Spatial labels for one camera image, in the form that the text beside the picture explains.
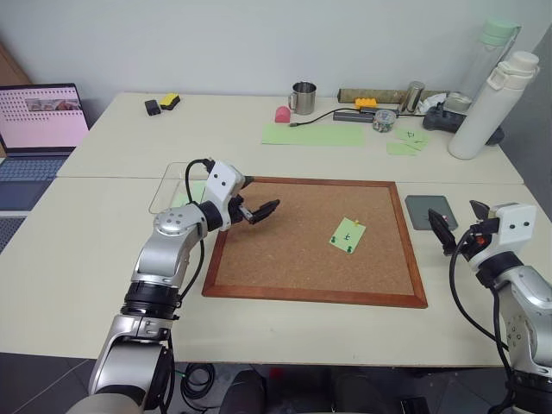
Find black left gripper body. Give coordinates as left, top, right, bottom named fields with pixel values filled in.
left=228, top=194, right=255, bottom=225

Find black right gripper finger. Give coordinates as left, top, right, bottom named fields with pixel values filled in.
left=468, top=199, right=491, bottom=223
left=428, top=207, right=458, bottom=257

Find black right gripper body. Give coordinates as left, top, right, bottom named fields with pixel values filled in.
left=467, top=217, right=501, bottom=259

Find wood framed cork board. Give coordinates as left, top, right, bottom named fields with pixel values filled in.
left=201, top=175, right=430, bottom=310

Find green pinned paper note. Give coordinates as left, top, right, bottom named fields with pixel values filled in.
left=328, top=216, right=367, bottom=255

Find small green note with writing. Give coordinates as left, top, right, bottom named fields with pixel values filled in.
left=395, top=127, right=432, bottom=152

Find glass jar of pins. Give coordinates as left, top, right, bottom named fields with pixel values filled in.
left=373, top=108, right=398, bottom=135

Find dark grey flat tray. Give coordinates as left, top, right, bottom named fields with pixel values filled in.
left=404, top=194, right=460, bottom=231

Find green paper in tray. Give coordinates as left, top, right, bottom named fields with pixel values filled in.
left=171, top=179, right=209, bottom=209

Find clear plastic tray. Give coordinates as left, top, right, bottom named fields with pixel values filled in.
left=147, top=161, right=213, bottom=216

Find large green paper sheet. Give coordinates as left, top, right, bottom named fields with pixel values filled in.
left=260, top=122, right=366, bottom=147

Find black game controller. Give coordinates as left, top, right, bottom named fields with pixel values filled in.
left=421, top=102, right=470, bottom=133

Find white insulated bottle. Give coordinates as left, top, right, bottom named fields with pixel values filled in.
left=447, top=50, right=542, bottom=161

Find round metal tin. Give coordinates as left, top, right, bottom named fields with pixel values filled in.
left=443, top=91, right=474, bottom=114

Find crumpled white paper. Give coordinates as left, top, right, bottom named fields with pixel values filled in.
left=416, top=91, right=450, bottom=116

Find dark grey usb hub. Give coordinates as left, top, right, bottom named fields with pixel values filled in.
left=332, top=109, right=377, bottom=123

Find steel cylinder cup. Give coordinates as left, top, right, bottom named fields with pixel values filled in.
left=399, top=80, right=426, bottom=115

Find long wooden bar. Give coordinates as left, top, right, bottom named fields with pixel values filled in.
left=337, top=88, right=450, bottom=105

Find clear bottle green lid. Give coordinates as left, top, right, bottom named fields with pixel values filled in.
left=458, top=16, right=524, bottom=104

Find dark rounded shape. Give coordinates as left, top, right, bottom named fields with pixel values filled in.
left=222, top=369, right=267, bottom=414

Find open laptop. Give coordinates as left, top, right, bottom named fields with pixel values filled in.
left=0, top=83, right=91, bottom=212

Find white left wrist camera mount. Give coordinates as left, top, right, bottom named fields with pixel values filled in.
left=201, top=160, right=247, bottom=232

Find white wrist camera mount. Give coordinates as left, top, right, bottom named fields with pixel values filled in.
left=487, top=202, right=538, bottom=265
left=201, top=160, right=247, bottom=232

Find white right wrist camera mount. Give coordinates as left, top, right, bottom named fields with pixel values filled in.
left=487, top=202, right=538, bottom=265

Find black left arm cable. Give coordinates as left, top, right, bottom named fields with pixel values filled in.
left=163, top=158, right=216, bottom=411

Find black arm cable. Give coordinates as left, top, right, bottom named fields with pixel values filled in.
left=448, top=227, right=518, bottom=414
left=163, top=158, right=216, bottom=411

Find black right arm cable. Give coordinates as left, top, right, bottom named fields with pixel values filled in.
left=448, top=227, right=518, bottom=414

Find thin black usb cable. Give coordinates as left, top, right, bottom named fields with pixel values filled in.
left=289, top=109, right=346, bottom=129

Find steel mug with handle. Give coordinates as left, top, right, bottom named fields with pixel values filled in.
left=287, top=81, right=318, bottom=116

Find black cable under table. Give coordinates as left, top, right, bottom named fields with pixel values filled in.
left=179, top=363, right=217, bottom=407

